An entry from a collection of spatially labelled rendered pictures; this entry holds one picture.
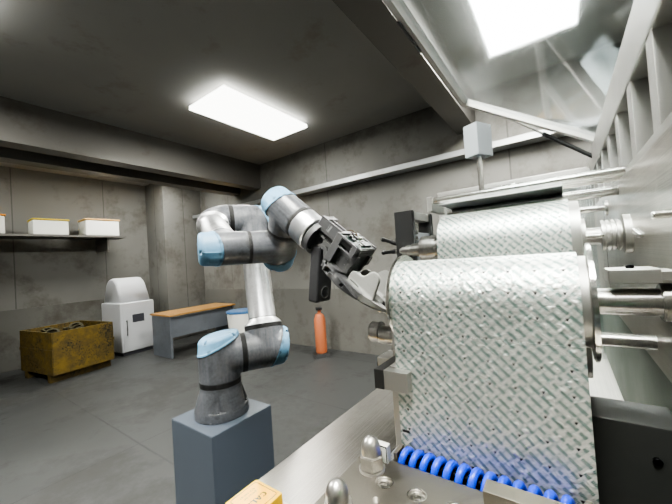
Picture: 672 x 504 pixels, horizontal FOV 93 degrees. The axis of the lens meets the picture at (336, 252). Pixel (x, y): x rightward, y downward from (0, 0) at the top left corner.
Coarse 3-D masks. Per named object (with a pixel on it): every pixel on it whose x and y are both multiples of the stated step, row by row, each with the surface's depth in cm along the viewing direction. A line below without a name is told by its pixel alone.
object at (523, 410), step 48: (432, 336) 46; (432, 384) 46; (480, 384) 42; (528, 384) 39; (576, 384) 36; (432, 432) 46; (480, 432) 42; (528, 432) 39; (576, 432) 36; (528, 480) 39; (576, 480) 36
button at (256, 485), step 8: (256, 480) 59; (248, 488) 57; (256, 488) 57; (264, 488) 57; (272, 488) 57; (240, 496) 55; (248, 496) 55; (256, 496) 55; (264, 496) 55; (272, 496) 55; (280, 496) 55
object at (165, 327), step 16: (208, 304) 586; (224, 304) 569; (160, 320) 494; (176, 320) 490; (192, 320) 511; (208, 320) 533; (224, 320) 558; (160, 336) 495; (176, 336) 488; (160, 352) 496
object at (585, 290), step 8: (584, 256) 40; (584, 264) 38; (584, 272) 37; (584, 280) 37; (584, 288) 36; (584, 296) 36; (584, 304) 36; (584, 312) 36; (592, 312) 36; (584, 320) 36; (592, 320) 36; (584, 328) 36; (592, 328) 36; (592, 336) 36; (592, 344) 37
